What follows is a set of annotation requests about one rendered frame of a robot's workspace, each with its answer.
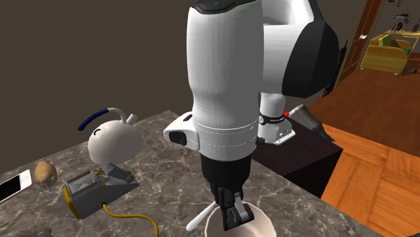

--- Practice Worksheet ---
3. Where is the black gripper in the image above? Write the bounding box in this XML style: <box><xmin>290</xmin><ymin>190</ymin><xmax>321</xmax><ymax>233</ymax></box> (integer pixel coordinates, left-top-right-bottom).
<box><xmin>200</xmin><ymin>153</ymin><xmax>255</xmax><ymax>232</ymax></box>

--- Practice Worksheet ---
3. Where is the white bowl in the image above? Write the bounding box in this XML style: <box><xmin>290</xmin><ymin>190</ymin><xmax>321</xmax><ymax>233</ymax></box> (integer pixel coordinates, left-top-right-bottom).
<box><xmin>204</xmin><ymin>201</ymin><xmax>278</xmax><ymax>237</ymax></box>

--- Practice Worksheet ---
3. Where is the white spoon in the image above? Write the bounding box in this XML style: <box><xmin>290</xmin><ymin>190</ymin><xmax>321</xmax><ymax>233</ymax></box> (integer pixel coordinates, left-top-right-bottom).
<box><xmin>186</xmin><ymin>201</ymin><xmax>218</xmax><ymax>232</ymax></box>

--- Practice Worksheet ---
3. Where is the dark robot stand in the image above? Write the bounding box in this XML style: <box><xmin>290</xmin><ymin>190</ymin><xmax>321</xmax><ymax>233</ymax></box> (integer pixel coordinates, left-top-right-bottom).
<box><xmin>252</xmin><ymin>117</ymin><xmax>344</xmax><ymax>199</ymax></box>

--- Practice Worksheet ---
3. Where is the grey cone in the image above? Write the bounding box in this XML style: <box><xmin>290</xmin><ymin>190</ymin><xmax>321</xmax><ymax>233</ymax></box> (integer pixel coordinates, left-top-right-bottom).
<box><xmin>287</xmin><ymin>104</ymin><xmax>336</xmax><ymax>143</ymax></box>

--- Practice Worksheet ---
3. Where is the brown wooden door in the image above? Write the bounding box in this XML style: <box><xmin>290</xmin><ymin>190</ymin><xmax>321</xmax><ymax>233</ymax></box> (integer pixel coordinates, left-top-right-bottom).
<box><xmin>337</xmin><ymin>0</ymin><xmax>385</xmax><ymax>83</ymax></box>

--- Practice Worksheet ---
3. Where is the yellow armchair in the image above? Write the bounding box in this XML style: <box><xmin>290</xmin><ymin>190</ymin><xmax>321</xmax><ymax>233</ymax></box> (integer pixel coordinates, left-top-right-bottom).
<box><xmin>359</xmin><ymin>32</ymin><xmax>414</xmax><ymax>77</ymax></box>

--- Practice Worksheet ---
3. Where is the white phone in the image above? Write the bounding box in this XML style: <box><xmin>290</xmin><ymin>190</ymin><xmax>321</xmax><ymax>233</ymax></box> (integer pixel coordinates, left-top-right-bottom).
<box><xmin>0</xmin><ymin>168</ymin><xmax>34</xmax><ymax>205</ymax></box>

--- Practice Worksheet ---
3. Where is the yellow table with figure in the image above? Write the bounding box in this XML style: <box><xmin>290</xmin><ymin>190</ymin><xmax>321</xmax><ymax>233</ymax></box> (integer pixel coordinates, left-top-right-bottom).
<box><xmin>384</xmin><ymin>12</ymin><xmax>420</xmax><ymax>38</ymax></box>

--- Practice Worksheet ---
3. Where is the white kettle with blue handle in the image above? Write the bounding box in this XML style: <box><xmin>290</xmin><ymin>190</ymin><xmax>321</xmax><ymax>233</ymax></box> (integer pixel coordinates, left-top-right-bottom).
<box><xmin>77</xmin><ymin>107</ymin><xmax>145</xmax><ymax>166</ymax></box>

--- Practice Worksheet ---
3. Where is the grey device with yellow cable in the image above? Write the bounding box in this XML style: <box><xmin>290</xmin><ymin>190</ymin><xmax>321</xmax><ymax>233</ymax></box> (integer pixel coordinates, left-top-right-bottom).
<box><xmin>63</xmin><ymin>162</ymin><xmax>160</xmax><ymax>237</ymax></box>

